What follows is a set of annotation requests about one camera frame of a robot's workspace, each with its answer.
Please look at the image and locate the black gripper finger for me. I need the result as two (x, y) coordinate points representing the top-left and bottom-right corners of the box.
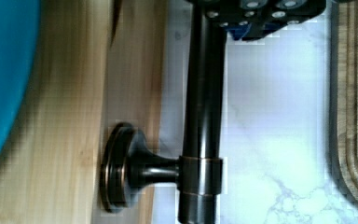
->
(186, 0), (326, 41)

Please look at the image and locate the wooden drawer with black handle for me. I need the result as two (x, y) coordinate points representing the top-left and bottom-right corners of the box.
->
(0, 0), (228, 224)

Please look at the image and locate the wooden cutting board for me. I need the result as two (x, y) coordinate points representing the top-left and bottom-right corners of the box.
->
(330, 0), (358, 204)

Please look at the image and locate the blue plate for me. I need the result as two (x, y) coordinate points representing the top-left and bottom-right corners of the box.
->
(0, 0), (41, 152)

